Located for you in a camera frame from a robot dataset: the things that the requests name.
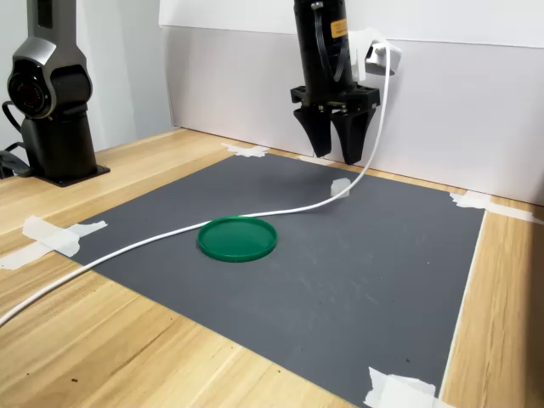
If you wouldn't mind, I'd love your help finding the round green lid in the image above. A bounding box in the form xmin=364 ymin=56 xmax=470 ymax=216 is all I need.
xmin=196 ymin=216 xmax=279 ymax=264

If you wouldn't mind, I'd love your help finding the thick black cable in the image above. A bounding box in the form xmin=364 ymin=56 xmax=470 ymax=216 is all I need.
xmin=0 ymin=99 xmax=34 ymax=180

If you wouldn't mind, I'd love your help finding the white camera box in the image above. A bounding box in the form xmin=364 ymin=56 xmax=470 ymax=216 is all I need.
xmin=348 ymin=26 xmax=403 ymax=82

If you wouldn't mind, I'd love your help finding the dark grey mat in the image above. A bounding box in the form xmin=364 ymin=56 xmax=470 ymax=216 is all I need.
xmin=57 ymin=152 xmax=487 ymax=408

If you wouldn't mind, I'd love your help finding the white camera cable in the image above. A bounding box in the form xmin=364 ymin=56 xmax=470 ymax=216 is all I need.
xmin=0 ymin=37 xmax=391 ymax=328

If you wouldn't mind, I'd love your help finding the white masking tape cross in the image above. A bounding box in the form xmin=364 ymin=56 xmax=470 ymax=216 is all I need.
xmin=449 ymin=190 xmax=544 ymax=227
xmin=0 ymin=215 xmax=109 ymax=271
xmin=221 ymin=142 xmax=271 ymax=160
xmin=363 ymin=365 xmax=458 ymax=408

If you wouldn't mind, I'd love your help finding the white partition panel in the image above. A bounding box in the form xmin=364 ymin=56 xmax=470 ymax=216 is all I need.
xmin=326 ymin=0 xmax=544 ymax=207
xmin=159 ymin=0 xmax=324 ymax=158

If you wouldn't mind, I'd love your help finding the white masking tape strip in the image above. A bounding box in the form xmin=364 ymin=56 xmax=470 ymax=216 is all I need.
xmin=297 ymin=155 xmax=336 ymax=167

